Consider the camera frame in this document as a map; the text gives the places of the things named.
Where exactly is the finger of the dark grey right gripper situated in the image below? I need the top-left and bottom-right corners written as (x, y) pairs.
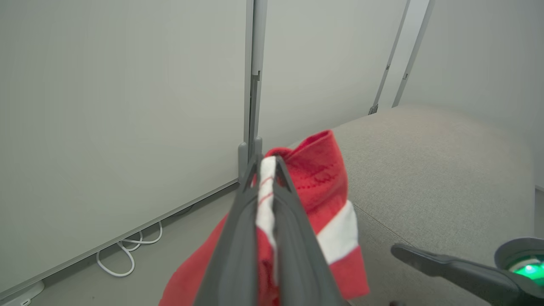
top-left (391, 243), bottom-right (521, 305)

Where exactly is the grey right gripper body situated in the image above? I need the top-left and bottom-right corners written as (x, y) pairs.
top-left (494, 237), bottom-right (544, 306)

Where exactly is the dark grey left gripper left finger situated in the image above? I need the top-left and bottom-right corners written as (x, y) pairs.
top-left (193, 155), bottom-right (261, 306)

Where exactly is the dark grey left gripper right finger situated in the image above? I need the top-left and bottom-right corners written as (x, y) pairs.
top-left (274, 156), bottom-right (349, 306)

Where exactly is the red and white garment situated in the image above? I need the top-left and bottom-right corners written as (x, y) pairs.
top-left (159, 130), bottom-right (370, 306)

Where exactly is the white power strip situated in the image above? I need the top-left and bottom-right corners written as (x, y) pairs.
top-left (0, 280), bottom-right (45, 306)

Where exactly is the white cable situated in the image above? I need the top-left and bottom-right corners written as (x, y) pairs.
top-left (96, 221), bottom-right (164, 278)

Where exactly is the grey partition post with foot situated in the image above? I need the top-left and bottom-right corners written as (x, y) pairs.
top-left (237, 0), bottom-right (268, 184)

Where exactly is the slim grey partition post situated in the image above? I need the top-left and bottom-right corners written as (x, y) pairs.
top-left (368, 0), bottom-right (436, 116)

